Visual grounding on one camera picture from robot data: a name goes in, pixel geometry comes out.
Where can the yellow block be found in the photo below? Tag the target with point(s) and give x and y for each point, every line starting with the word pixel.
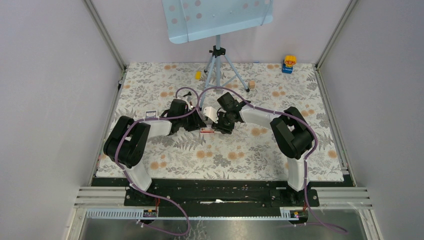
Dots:
pixel 198 75

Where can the yellow blue toy figure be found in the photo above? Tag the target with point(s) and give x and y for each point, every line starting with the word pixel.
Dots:
pixel 288 64

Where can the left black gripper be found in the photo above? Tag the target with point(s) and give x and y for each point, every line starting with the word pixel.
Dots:
pixel 197 122

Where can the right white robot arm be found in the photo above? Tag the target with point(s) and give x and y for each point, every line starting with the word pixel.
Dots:
pixel 291 132

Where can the blue playing card deck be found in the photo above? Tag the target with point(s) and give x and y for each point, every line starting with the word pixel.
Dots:
pixel 151 114

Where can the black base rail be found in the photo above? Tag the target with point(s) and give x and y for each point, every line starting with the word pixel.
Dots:
pixel 221 198

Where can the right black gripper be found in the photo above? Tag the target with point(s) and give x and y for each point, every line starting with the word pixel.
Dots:
pixel 219 126

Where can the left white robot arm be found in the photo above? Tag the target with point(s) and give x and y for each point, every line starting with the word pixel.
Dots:
pixel 127 141

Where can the floral tablecloth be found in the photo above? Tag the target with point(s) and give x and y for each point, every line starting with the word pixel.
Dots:
pixel 250 152

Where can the wooden cube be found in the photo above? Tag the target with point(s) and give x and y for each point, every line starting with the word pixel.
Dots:
pixel 251 84

